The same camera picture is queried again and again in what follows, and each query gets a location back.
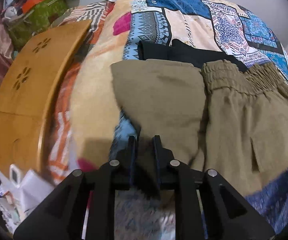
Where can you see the black folded pants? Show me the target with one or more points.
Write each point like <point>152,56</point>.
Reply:
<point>182,52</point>

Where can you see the white papers pile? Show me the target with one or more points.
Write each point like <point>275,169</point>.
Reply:
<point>20,194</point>

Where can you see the blue patchwork bedspread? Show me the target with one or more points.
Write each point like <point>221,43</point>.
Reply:
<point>219,26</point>

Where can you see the wooden lap desk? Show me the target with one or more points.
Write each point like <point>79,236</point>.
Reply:
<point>27,95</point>

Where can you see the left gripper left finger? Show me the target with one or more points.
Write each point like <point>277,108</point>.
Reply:
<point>84,200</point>

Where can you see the green laundry basket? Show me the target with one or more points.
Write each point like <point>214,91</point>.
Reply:
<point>35,21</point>

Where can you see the khaki olive pants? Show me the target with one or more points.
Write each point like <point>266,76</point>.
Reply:
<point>214,117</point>

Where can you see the orange patterned blanket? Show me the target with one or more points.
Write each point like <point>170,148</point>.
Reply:
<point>86,113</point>

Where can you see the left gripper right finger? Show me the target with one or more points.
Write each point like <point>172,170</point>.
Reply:
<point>206,205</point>

